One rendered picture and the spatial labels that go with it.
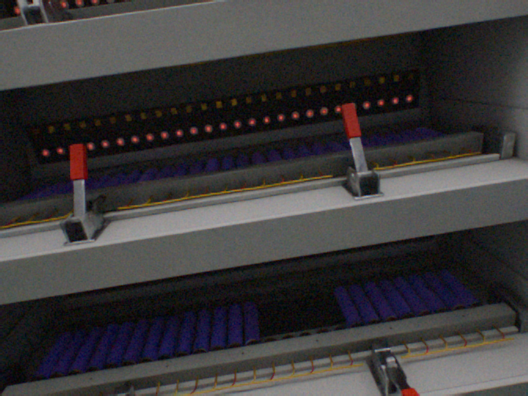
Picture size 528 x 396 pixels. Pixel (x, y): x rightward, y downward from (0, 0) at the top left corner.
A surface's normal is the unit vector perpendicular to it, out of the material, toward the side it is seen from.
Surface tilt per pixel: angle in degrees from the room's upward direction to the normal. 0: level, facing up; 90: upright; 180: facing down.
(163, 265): 109
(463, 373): 19
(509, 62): 90
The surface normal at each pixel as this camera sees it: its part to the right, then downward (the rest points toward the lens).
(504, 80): -0.99, 0.15
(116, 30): 0.08, 0.37
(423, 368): -0.13, -0.92
